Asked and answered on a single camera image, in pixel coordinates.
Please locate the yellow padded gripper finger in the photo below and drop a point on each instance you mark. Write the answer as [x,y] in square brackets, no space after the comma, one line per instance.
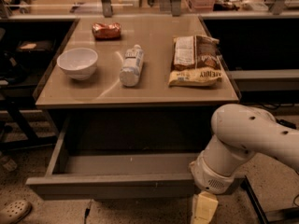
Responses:
[204,206]

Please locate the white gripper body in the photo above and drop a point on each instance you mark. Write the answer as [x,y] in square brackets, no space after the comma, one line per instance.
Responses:
[209,175]

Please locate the grey top drawer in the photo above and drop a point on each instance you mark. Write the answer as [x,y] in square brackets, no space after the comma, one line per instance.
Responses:
[117,156]

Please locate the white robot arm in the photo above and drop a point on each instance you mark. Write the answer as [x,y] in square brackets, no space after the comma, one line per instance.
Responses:
[238,133]

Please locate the grey drawer cabinet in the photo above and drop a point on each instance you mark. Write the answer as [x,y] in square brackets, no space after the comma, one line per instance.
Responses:
[154,33]

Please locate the brown yellow snack bag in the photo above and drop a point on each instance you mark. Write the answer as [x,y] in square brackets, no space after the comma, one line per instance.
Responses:
[195,61]

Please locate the white plastic bottle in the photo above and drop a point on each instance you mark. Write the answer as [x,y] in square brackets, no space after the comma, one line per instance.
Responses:
[132,66]

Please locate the white bowl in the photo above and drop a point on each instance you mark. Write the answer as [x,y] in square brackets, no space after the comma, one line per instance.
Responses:
[79,63]

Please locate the red crumpled chip bag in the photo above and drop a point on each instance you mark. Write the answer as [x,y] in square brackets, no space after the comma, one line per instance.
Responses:
[106,31]

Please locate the white perforated clog shoe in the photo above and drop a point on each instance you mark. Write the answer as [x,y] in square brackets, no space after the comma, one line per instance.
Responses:
[15,212]

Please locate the black bag on shelf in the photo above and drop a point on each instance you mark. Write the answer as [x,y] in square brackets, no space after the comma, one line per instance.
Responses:
[39,50]

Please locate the black table leg frame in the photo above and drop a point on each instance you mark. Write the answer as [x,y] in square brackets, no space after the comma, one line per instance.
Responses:
[32,140]

